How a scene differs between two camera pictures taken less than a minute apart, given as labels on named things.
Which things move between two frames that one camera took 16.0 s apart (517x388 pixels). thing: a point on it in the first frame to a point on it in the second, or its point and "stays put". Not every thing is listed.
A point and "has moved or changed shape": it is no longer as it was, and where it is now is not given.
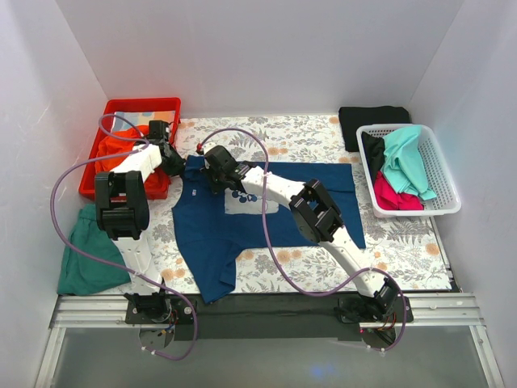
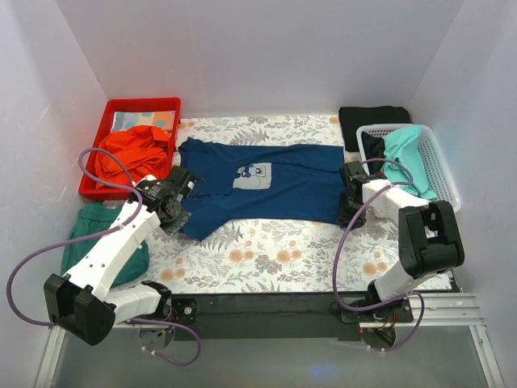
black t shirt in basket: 375,150 stays put
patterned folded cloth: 123,120 stays put
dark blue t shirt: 215,229 has moved or changed shape
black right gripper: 216,180 to 349,194
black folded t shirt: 352,117 stays put
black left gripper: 178,162 to 182,183
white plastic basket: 437,169 stays put
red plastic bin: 133,104 stays put
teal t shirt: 403,166 stays put
